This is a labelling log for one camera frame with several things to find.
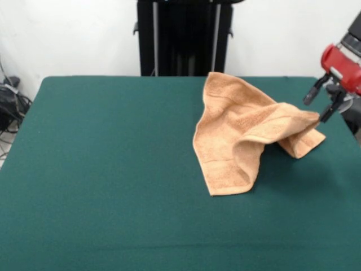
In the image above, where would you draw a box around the black power adaptor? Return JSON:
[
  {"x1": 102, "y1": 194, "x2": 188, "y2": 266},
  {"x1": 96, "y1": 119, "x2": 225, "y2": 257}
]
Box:
[{"x1": 3, "y1": 76, "x2": 21, "y2": 87}]

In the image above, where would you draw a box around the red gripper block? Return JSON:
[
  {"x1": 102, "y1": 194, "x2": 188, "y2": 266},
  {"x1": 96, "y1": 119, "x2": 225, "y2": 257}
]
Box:
[{"x1": 302, "y1": 43, "x2": 361, "y2": 123}]

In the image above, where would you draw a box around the tan terry towel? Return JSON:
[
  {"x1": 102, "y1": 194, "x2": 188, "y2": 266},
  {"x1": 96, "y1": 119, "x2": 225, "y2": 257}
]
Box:
[{"x1": 192, "y1": 72, "x2": 327, "y2": 198}]

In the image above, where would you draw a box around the dark green table cloth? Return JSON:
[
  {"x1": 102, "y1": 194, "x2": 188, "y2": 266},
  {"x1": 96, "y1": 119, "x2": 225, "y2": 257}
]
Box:
[{"x1": 0, "y1": 75, "x2": 361, "y2": 271}]

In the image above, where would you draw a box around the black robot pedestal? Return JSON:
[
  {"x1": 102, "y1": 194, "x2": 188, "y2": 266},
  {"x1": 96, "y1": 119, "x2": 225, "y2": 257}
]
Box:
[{"x1": 133, "y1": 0, "x2": 235, "y2": 77}]

